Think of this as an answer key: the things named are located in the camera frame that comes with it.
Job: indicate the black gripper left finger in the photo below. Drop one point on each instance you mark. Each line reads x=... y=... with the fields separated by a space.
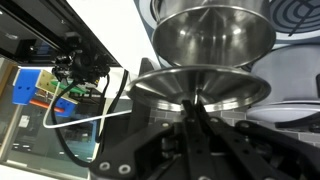
x=198 y=152

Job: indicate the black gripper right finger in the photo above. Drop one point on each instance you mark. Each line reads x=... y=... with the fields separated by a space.
x=255 y=166

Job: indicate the steel pot lid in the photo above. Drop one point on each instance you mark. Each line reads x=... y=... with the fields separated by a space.
x=217 y=88

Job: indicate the steel pot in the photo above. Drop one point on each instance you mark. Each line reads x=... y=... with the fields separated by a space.
x=221 y=32

